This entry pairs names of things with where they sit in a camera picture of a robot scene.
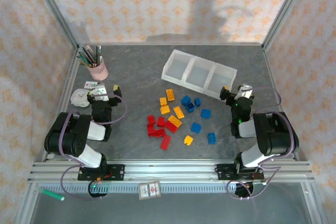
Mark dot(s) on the long yellow lego brick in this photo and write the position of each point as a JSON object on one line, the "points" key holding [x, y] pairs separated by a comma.
{"points": [[170, 94], [174, 122], [178, 112]]}

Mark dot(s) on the small blue lego brick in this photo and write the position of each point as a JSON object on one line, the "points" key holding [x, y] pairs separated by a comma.
{"points": [[211, 138], [186, 100], [197, 101], [205, 113], [196, 127], [190, 107]]}

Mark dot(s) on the pink pencil cup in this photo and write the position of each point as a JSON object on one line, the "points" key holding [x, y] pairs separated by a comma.
{"points": [[98, 72]]}

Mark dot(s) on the white alarm clock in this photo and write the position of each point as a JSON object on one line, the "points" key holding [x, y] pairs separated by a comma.
{"points": [[79, 98]]}

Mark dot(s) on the aluminium mounting rail beam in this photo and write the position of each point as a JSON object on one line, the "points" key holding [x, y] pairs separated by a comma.
{"points": [[170, 171]]}

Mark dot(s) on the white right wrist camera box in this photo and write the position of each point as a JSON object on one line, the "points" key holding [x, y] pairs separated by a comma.
{"points": [[244, 89]]}

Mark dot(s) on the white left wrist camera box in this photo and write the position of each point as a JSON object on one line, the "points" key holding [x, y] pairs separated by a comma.
{"points": [[99, 92]]}

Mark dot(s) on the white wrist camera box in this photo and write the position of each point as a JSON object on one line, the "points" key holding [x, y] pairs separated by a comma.
{"points": [[99, 92], [244, 89]]}

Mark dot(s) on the small yellow lego brick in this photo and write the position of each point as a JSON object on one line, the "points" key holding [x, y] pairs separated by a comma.
{"points": [[163, 101], [165, 109]]}

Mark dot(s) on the playing card box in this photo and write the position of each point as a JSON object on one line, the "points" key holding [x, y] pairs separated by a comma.
{"points": [[149, 190]]}

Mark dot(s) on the dark pen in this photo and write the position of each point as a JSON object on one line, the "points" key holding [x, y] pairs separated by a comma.
{"points": [[99, 52]]}

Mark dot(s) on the aluminium frame post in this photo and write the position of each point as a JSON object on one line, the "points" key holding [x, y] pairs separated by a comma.
{"points": [[54, 9], [286, 9]]}

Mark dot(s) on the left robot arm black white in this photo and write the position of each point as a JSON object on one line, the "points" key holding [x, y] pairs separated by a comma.
{"points": [[65, 134]]}

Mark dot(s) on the green marker pen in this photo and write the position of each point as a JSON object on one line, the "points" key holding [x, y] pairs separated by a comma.
{"points": [[52, 194]]}

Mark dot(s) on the notched yellow lego brick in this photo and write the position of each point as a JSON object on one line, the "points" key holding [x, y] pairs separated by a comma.
{"points": [[188, 140]]}

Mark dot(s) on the aluminium table end rail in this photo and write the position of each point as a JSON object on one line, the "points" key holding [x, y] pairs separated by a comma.
{"points": [[131, 44]]}

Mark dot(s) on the white card with red logo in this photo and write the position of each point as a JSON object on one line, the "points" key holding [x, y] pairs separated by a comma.
{"points": [[89, 85]]}

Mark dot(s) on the long red lego brick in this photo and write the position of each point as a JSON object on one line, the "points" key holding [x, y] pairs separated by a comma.
{"points": [[165, 142], [170, 127]]}

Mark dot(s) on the aluminium table side rail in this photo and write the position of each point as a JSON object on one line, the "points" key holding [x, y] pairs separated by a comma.
{"points": [[61, 103], [273, 77]]}

